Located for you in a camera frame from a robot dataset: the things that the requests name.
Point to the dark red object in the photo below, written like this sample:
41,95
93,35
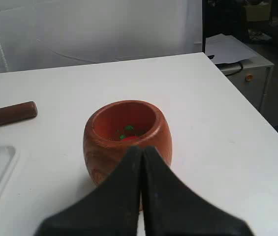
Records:
130,138

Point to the small dark green object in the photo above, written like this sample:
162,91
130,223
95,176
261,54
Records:
125,132

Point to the brown wooden utensil handle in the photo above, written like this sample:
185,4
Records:
18,112

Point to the round wooden holder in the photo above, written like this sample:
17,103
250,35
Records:
102,152

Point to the white paper sheet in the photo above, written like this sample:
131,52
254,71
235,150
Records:
226,49

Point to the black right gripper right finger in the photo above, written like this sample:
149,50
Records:
172,209

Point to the grey metal cabinet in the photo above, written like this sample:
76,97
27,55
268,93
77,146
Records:
252,78

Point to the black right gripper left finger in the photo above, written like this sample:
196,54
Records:
112,209

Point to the white fabric backdrop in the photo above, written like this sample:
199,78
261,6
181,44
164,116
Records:
36,34

